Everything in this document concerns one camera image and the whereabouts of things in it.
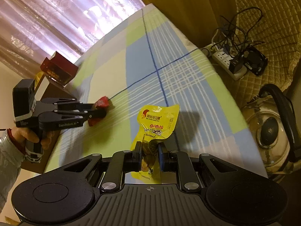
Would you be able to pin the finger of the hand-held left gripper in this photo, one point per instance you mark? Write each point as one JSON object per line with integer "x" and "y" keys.
{"x": 68, "y": 103}
{"x": 80, "y": 117}

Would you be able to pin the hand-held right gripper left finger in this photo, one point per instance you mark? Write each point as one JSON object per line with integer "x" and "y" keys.
{"x": 138, "y": 161}

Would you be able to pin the yellow snack packet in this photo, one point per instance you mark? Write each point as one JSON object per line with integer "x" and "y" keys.
{"x": 155, "y": 122}

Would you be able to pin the quilted yellow cushion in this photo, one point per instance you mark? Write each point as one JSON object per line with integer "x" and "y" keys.
{"x": 270, "y": 16}

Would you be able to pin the glass kettle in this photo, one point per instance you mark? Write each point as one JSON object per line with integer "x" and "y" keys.
{"x": 270, "y": 131}

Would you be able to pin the pink curtain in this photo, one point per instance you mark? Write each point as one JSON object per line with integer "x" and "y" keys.
{"x": 58, "y": 16}

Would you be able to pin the person's left hand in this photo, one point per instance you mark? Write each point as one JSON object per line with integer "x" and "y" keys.
{"x": 28, "y": 135}

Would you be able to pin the black device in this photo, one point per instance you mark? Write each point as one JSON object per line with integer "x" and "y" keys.
{"x": 257, "y": 61}

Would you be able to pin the wooden wardrobe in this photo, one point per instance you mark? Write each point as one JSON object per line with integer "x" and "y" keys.
{"x": 188, "y": 9}

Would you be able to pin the dark red gift box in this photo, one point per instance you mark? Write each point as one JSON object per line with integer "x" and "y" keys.
{"x": 54, "y": 71}
{"x": 67, "y": 63}

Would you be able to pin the white power strip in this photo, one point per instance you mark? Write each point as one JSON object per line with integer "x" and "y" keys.
{"x": 223, "y": 60}

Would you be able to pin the black charger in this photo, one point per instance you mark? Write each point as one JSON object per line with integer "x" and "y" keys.
{"x": 236, "y": 64}

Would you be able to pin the brown cardboard box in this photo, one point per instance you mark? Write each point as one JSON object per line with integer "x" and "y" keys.
{"x": 50, "y": 146}

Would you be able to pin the red snack packet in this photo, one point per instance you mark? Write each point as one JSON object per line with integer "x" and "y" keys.
{"x": 101, "y": 103}

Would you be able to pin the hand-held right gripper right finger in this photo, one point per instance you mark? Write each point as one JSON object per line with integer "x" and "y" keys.
{"x": 161, "y": 157}

